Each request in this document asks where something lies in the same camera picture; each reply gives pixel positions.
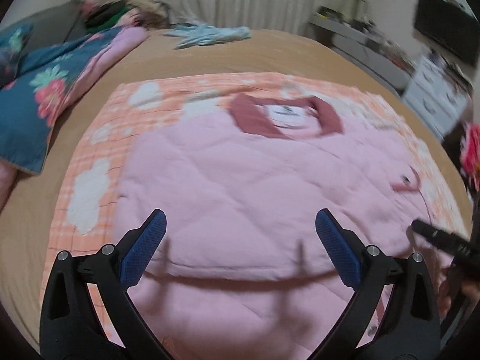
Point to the pink quilted jacket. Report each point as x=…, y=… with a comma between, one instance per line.
x=241, y=273

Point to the grey pillow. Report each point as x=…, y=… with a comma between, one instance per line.
x=55, y=25

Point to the red pink patterned cloth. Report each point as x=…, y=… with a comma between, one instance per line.
x=469, y=156

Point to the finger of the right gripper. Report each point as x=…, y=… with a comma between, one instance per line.
x=449, y=243

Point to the blue floral pink quilt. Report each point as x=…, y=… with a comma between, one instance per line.
x=47, y=81

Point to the tan bed sheet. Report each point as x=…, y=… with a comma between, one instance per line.
x=26, y=218

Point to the grey white desk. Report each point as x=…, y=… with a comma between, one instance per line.
x=381, y=59

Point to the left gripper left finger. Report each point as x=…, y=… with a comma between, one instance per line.
x=70, y=327

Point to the white drawer cabinet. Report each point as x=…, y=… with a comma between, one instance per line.
x=437, y=99

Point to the pile of dark clothes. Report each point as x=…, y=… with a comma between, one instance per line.
x=148, y=14

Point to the black flat television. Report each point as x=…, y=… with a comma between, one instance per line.
x=449, y=26

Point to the light blue garment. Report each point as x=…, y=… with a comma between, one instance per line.
x=201, y=35

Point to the orange white plaid blanket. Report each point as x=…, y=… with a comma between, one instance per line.
x=87, y=201

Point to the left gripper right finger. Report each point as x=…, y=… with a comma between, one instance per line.
x=393, y=312

